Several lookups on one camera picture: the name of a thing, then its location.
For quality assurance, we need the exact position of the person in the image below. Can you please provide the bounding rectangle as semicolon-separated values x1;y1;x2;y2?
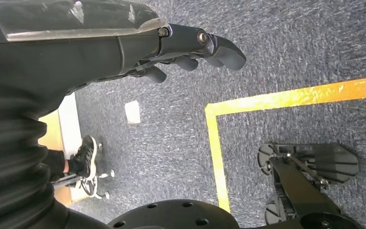
42;135;98;183

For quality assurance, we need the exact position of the pale wood board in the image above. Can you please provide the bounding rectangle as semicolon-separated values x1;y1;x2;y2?
38;93;88;207

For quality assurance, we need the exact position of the white floor patch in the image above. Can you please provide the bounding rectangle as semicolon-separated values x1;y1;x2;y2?
124;100;142;125

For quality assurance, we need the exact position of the white chair base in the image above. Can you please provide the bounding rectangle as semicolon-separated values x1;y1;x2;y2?
51;144;116;200

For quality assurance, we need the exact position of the yellow floor tape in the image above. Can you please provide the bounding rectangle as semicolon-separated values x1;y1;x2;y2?
204;74;366;213

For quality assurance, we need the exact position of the black robot caster assembly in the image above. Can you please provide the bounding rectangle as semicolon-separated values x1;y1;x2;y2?
256;142;361;229

